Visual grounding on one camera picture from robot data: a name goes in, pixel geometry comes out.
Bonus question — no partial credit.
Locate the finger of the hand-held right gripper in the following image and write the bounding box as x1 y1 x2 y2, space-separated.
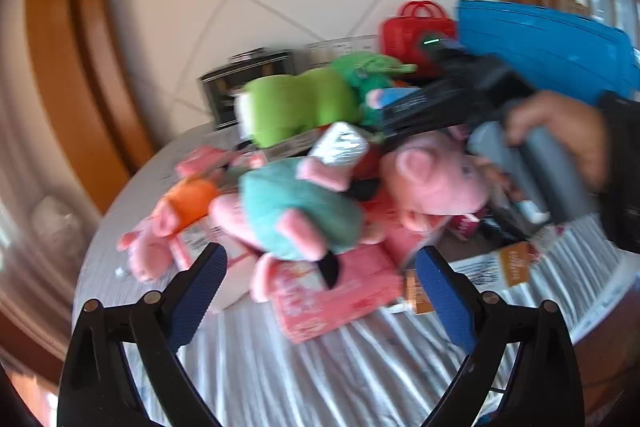
379 84 470 135

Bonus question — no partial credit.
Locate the orange and white box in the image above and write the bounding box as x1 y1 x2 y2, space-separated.
447 239 547 291

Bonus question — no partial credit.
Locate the light green plush toy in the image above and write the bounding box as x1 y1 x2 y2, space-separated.
235 69 362 148

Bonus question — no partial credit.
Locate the large pink box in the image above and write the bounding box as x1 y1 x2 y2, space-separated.
270 247 406 345

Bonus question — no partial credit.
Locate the large pink pig plush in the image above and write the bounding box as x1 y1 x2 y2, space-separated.
377 127 494 268

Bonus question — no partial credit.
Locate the dark green plush toy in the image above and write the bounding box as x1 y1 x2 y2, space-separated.
330 53 418 128

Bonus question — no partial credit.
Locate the red plastic handbag case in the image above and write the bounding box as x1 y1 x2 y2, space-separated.
382 1 457 76

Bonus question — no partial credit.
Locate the pig plush in orange clothes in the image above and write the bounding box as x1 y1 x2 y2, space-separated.
117 177 224 286

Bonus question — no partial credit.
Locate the clear plastic bag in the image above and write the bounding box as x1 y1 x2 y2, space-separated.
30 196 87 250

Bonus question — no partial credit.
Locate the person's right hand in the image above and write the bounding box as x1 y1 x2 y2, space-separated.
505 91 608 192

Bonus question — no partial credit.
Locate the grey flat box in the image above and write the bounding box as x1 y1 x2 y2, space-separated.
264 129 327 158

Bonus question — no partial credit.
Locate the black gift box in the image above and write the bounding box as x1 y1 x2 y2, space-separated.
197 48 301 131

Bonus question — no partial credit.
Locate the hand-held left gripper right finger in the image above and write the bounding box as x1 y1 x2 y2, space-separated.
414 246 586 427

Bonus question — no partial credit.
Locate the small orange box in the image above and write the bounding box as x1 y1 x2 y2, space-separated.
404 269 437 316

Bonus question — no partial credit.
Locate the white and pink box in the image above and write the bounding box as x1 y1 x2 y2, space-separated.
172 217 262 315

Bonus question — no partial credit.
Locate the grey round desktop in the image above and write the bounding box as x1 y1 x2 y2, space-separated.
75 122 636 427

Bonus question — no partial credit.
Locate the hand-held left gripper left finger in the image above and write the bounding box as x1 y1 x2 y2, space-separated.
56 243 229 427

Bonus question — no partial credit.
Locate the silver foil packet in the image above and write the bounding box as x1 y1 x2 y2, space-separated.
307 122 371 168

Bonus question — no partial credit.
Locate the dark red box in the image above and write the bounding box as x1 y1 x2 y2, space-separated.
451 213 482 241

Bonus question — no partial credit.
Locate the blue plastic storage bin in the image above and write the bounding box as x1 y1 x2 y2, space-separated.
454 0 640 105

